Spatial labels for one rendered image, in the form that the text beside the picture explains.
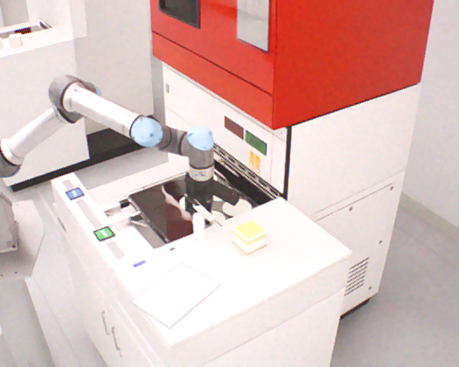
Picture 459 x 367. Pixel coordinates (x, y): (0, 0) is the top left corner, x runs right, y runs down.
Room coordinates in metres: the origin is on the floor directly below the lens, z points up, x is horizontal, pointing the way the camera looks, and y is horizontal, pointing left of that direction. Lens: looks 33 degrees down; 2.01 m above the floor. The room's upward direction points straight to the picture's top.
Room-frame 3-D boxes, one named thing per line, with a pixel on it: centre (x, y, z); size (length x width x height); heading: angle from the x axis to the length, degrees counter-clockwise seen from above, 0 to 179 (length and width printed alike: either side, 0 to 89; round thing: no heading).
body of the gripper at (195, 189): (1.37, 0.09, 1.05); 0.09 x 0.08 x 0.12; 85
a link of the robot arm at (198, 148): (1.37, 0.09, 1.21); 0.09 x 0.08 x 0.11; 65
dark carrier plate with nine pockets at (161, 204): (1.53, 0.13, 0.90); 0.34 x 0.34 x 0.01; 34
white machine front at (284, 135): (1.81, 0.05, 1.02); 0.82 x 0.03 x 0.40; 34
